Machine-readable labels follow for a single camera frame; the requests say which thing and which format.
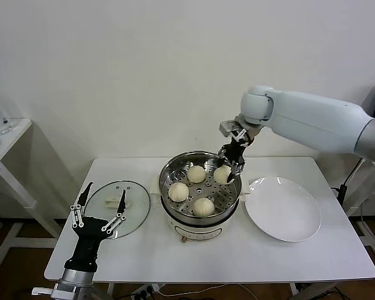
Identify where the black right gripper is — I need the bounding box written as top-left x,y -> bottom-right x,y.
217,129 -> 256,186

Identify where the white power strip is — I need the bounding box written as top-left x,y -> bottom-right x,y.
129,282 -> 166,298

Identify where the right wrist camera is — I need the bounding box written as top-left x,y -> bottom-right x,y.
219,117 -> 244,138

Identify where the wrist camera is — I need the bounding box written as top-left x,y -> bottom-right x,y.
219,117 -> 244,138
31,286 -> 56,296

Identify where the white steamed baozi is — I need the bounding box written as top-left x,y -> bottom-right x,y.
192,197 -> 215,218
186,165 -> 206,184
167,182 -> 190,203
213,165 -> 233,185

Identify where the glass lid with white handle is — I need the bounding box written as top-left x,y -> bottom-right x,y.
84,180 -> 152,240

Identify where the white plug with cable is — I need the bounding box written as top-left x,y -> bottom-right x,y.
343,157 -> 365,188

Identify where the white round plate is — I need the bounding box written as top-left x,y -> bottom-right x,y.
244,176 -> 323,243

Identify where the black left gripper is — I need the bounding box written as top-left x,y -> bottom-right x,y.
64,181 -> 128,274

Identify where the white side table with jar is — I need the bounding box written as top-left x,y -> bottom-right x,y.
0,117 -> 62,266

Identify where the stainless steel steamer basket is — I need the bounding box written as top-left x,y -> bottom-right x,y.
159,151 -> 242,219

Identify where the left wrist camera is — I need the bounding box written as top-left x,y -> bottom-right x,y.
31,286 -> 56,296

